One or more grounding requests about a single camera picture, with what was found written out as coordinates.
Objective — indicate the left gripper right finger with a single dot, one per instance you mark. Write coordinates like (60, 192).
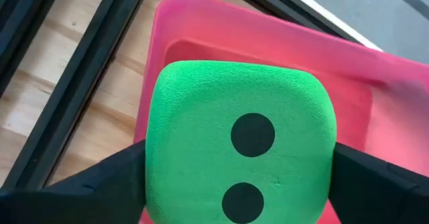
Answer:
(378, 194)

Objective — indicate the large green foam die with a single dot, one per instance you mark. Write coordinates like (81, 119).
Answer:
(201, 116)

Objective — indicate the pink translucent plastic bin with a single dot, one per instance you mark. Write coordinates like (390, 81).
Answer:
(268, 36)

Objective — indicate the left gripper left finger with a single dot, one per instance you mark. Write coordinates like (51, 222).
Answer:
(83, 197)

